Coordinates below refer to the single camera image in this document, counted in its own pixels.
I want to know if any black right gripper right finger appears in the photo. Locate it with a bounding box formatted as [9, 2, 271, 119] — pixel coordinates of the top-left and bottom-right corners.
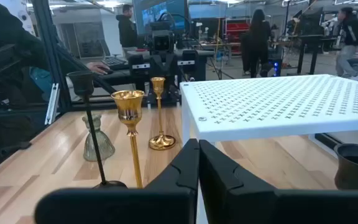
[198, 139, 358, 224]

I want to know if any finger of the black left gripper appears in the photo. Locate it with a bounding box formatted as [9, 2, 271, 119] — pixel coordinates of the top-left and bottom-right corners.
[165, 49, 206, 82]
[128, 54, 165, 82]

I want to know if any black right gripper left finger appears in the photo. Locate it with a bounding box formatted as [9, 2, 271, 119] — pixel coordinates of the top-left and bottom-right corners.
[34, 138, 200, 224]

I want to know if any gold candlestick holder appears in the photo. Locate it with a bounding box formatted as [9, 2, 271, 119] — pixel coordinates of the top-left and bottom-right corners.
[110, 89, 145, 189]
[148, 77, 177, 151]

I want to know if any black chess piece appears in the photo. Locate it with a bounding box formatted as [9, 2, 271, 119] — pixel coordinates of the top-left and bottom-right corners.
[66, 70, 128, 190]

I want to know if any green ribbed glass candle holder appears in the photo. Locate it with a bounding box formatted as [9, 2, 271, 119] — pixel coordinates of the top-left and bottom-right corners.
[81, 114, 116, 162]

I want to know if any black keyboard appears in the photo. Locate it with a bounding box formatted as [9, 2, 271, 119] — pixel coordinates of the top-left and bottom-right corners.
[100, 55, 129, 68]

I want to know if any person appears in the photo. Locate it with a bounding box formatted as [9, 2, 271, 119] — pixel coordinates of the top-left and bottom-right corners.
[334, 6, 358, 82]
[0, 0, 111, 175]
[116, 4, 139, 58]
[240, 8, 273, 78]

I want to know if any person's hand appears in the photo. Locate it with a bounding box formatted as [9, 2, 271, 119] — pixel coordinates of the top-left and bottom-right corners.
[85, 61, 111, 75]

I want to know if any large computer monitor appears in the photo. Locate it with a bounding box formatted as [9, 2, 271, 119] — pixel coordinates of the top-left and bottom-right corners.
[131, 0, 190, 35]

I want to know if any red tool cabinet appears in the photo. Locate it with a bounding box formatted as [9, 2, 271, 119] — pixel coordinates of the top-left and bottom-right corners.
[224, 18, 251, 44]

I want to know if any computer tower with blue lights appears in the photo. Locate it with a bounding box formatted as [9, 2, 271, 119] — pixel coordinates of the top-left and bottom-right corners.
[267, 51, 284, 77]

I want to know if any white perforated shelf riser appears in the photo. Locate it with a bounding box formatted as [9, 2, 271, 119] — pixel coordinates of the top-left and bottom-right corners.
[179, 73, 358, 149]

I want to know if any black standing desk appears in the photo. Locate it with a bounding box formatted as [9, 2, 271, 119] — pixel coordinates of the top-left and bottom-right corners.
[286, 33, 338, 75]

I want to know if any black office chair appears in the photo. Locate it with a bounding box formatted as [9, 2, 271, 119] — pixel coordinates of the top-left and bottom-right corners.
[0, 43, 34, 162]

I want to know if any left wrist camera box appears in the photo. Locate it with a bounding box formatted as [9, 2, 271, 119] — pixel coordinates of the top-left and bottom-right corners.
[152, 29, 175, 53]

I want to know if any white bracket strip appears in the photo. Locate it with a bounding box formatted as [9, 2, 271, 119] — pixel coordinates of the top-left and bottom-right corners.
[44, 82, 60, 126]

